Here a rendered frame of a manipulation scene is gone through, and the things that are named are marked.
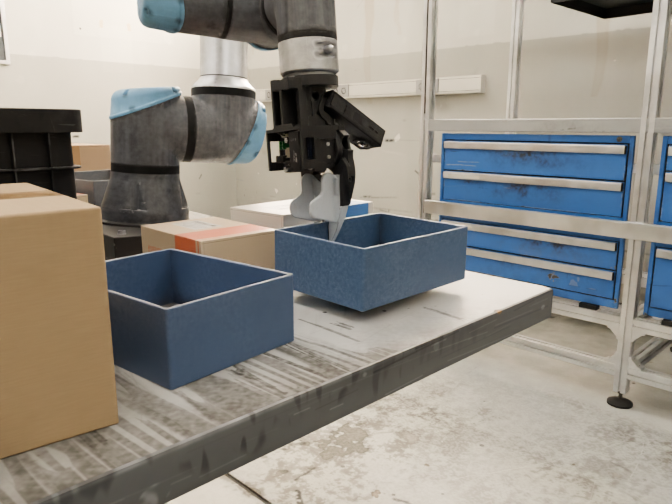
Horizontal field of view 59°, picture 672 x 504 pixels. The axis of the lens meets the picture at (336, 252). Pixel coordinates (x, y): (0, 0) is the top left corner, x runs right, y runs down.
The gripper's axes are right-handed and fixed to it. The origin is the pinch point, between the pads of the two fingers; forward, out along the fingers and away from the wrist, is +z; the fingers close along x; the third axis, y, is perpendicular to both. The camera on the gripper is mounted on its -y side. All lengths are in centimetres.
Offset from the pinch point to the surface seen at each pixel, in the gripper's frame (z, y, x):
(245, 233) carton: -0.8, 9.9, -6.0
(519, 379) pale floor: 73, -135, -51
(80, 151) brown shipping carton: -16, -7, -104
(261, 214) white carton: -2.4, 2.7, -12.0
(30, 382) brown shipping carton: 3.9, 43.3, 17.1
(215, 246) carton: 0.2, 14.9, -5.3
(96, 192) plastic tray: -6, 6, -65
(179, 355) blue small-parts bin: 5.8, 31.4, 14.9
